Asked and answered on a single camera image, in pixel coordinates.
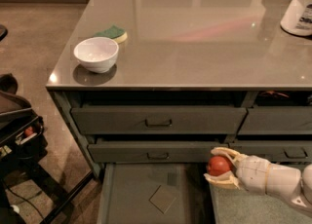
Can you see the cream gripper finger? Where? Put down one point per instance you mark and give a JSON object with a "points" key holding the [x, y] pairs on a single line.
{"points": [[233, 156], [226, 181]]}

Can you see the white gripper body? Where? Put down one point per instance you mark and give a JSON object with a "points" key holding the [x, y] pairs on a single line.
{"points": [[253, 173]]}

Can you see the red apple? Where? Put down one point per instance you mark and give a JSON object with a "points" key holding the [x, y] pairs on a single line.
{"points": [[218, 165]]}

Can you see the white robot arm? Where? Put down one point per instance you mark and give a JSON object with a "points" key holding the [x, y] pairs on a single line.
{"points": [[290, 185]]}

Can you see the middle right drawer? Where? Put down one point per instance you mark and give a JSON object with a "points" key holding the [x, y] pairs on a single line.
{"points": [[276, 151]]}

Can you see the top right drawer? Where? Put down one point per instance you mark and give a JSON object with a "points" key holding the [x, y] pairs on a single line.
{"points": [[278, 120]]}

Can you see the square tag in drawer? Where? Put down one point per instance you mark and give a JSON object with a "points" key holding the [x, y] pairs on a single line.
{"points": [[162, 199]]}

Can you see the middle left drawer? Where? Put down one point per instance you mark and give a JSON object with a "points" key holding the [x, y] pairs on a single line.
{"points": [[152, 151]]}

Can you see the open bottom left drawer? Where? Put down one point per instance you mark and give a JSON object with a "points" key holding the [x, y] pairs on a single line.
{"points": [[126, 190]]}

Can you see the grey drawer cabinet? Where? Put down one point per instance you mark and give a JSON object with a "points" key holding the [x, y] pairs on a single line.
{"points": [[192, 53]]}

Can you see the top left drawer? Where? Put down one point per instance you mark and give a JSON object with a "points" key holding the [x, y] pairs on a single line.
{"points": [[158, 119]]}

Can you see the white plastic canister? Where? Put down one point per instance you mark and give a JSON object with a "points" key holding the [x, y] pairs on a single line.
{"points": [[297, 19]]}

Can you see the white ceramic bowl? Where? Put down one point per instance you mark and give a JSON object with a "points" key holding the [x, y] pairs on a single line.
{"points": [[97, 54]]}

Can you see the green yellow sponge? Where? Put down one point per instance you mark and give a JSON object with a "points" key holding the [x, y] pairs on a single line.
{"points": [[119, 35]]}

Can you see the black cart with items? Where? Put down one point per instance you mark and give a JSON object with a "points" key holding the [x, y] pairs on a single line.
{"points": [[21, 136]]}

